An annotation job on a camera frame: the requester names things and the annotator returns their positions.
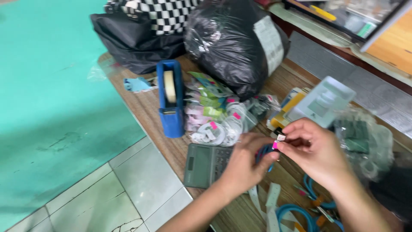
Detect teal floor mat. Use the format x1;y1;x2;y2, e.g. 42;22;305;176
0;0;147;231

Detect packaged black cable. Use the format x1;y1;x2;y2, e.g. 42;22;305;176
245;95;280;124

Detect pile of pastel packets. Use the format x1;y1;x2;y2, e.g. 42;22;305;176
184;72;234;131

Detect black white checkered bag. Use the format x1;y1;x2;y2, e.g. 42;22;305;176
105;0;203;36

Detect pile of packaged white cables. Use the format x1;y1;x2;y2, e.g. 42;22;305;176
191;102;258;147

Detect light blue paper card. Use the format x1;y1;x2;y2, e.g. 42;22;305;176
124;77;158;93

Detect blue tape dispenser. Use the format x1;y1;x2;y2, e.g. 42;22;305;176
156;59;185;138

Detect white plastic box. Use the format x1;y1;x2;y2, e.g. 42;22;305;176
284;76;356;129

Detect white sticker strips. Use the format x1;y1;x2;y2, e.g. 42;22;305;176
248;182;301;232

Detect yellow white small boxes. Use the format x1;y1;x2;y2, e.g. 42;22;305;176
267;87;311;136

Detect clear bag of dark items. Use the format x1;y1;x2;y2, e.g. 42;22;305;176
333;108;394;181

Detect grey calculator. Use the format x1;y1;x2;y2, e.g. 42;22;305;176
183;143;235;189

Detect person's right hand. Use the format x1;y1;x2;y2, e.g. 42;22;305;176
277;117;351;193

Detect blue cable with pink sticker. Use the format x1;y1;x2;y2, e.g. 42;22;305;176
255;135;287;173

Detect black fabric bag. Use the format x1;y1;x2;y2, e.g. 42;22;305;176
90;13;187;75

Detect person's left hand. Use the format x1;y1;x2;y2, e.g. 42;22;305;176
220;132;280;195

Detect clear plastic wrapper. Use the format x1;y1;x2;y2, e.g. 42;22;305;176
87;57;121;82

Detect large black plastic bag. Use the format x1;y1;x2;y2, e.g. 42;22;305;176
184;0;290;101

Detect coiled blue cables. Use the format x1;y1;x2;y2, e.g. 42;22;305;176
276;174;345;232

